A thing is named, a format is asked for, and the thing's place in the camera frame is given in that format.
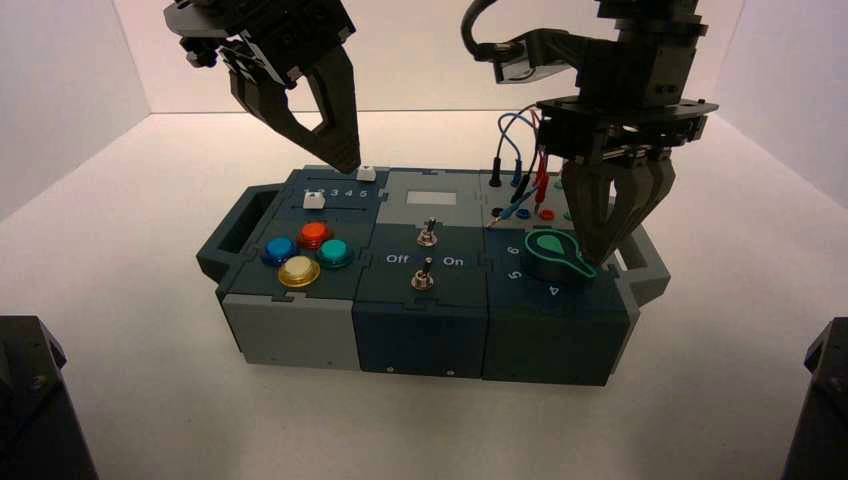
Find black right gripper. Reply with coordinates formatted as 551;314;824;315
535;26;720;265

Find black banana plug cable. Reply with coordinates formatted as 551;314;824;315
488;104;546;204

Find teal round push button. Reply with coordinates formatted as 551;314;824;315
314;239;354;270

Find green rotary knob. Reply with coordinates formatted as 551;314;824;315
523;230;598;287

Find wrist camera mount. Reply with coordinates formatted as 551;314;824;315
164;0;230;69
475;29;588;86

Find yellow round push button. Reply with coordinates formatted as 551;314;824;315
277;255;322;289

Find grey box handle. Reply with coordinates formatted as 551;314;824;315
599;218;672;307

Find orange round push button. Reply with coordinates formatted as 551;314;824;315
296;221;334;250

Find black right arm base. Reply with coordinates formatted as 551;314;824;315
781;316;848;480

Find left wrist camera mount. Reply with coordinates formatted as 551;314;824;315
164;0;230;69

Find modular teal grey control box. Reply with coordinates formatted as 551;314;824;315
195;164;672;388

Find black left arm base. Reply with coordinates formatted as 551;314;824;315
0;315;99;480

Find red banana plug cable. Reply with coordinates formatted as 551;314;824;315
528;109;552;204

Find blue round push button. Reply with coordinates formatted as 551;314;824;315
260;237;299;268

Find dark teal box handle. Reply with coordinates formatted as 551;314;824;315
195;184;286;286

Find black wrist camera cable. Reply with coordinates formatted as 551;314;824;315
461;0;501;62

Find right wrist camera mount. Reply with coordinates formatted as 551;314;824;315
475;29;588;86

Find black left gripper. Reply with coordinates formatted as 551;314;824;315
198;0;363;175

